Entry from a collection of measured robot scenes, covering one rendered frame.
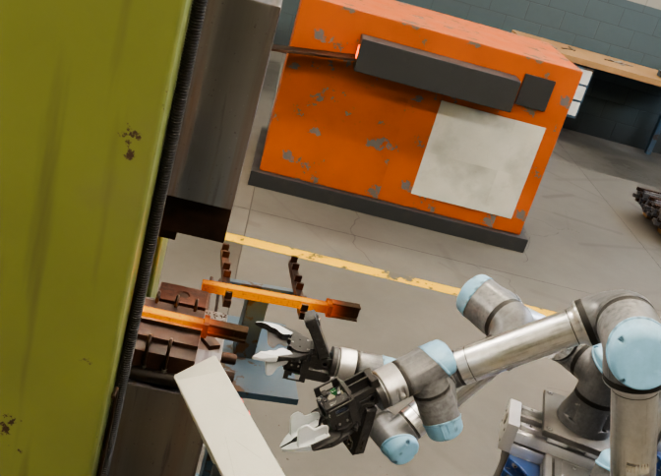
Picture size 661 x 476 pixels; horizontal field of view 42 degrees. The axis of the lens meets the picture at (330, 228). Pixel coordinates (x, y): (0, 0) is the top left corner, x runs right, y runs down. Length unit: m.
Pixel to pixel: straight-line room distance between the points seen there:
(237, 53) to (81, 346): 0.58
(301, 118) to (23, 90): 4.20
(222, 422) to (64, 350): 0.31
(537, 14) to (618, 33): 0.92
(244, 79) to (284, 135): 3.95
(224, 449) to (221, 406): 0.09
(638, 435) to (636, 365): 0.17
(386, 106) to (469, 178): 0.74
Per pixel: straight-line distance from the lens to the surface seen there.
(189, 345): 1.93
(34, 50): 1.35
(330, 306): 2.35
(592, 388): 2.42
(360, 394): 1.61
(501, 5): 9.62
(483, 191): 5.73
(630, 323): 1.64
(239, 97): 1.59
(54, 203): 1.42
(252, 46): 1.57
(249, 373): 2.49
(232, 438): 1.38
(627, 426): 1.73
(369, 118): 5.49
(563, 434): 2.44
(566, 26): 9.82
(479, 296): 2.12
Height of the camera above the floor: 2.02
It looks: 23 degrees down
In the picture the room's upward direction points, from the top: 16 degrees clockwise
